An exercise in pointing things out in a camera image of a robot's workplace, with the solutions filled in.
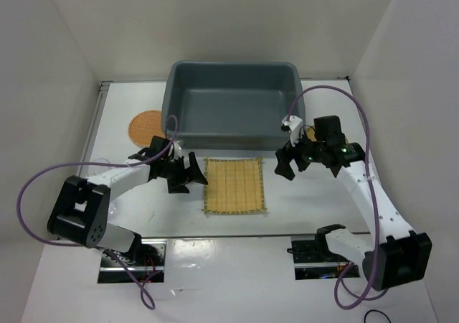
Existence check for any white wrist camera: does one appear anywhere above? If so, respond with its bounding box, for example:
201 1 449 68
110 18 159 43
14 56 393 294
169 140 183 159
281 115 303 147

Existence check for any orange round woven basket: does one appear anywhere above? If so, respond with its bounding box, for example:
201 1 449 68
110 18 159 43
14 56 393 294
128 110 166 147

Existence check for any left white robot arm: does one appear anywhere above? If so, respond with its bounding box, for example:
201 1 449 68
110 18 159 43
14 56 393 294
47 136 208 266

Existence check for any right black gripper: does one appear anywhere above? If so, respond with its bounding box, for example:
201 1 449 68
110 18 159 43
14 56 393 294
274 126 326 179

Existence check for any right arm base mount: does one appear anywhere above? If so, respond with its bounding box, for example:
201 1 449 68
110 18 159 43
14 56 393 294
286 235 349 281

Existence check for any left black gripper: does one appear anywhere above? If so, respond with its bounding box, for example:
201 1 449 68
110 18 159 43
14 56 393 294
160 151 207 193

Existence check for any green-rimmed round bamboo tray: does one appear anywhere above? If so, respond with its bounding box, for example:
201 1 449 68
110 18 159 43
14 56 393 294
304 126 316 141

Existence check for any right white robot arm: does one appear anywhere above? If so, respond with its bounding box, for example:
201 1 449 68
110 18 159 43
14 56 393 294
275 116 432 291

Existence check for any grey plastic bin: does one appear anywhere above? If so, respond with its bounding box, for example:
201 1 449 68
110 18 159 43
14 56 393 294
161 61 306 151

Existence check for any square bamboo mat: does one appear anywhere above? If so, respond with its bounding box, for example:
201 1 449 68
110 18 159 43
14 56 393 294
203 157 266 215

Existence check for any black cable loop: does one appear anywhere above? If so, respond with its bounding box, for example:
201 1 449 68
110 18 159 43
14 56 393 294
364 309 391 323

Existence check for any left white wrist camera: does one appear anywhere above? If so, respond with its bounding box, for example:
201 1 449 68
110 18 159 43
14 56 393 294
169 140 183 159

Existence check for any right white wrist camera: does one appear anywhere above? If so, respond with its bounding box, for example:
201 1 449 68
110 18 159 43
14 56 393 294
281 115 303 147

